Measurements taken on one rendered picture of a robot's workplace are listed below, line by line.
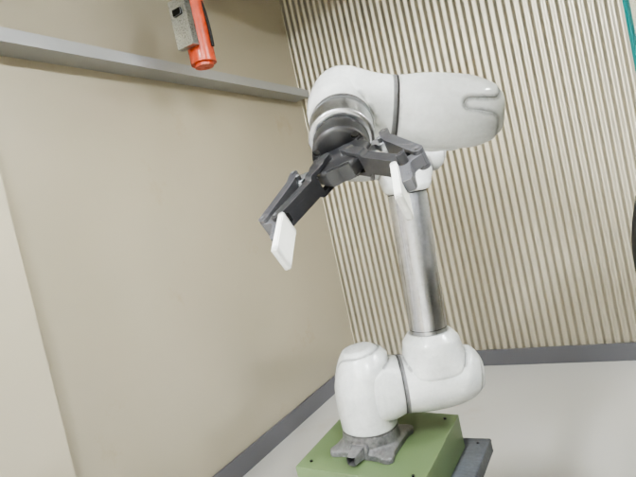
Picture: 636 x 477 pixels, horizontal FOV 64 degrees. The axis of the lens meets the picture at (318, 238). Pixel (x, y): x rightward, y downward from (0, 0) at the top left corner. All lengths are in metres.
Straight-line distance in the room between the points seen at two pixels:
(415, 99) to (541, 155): 3.12
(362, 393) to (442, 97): 0.84
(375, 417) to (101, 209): 1.77
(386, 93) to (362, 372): 0.80
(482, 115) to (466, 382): 0.80
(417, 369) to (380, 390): 0.11
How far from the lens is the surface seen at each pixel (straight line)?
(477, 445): 1.65
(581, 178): 3.83
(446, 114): 0.76
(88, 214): 2.64
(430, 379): 1.37
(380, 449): 1.43
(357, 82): 0.75
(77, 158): 2.68
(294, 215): 0.59
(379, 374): 1.36
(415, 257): 1.32
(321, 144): 0.64
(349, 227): 4.28
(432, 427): 1.55
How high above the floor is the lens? 1.40
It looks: 3 degrees down
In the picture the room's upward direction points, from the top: 12 degrees counter-clockwise
